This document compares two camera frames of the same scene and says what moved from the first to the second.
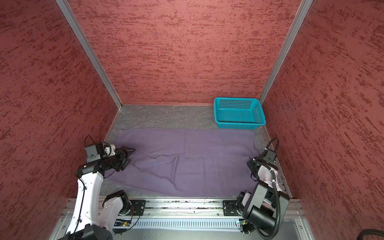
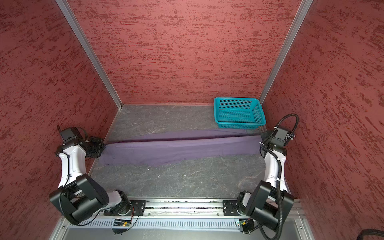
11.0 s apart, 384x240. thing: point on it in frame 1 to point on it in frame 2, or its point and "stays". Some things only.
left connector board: (120, 222) stays
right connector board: (248, 227) stays
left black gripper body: (120, 158) to (95, 145)
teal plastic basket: (238, 113) stays
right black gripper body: (251, 163) to (266, 135)
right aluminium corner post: (301, 14) stays
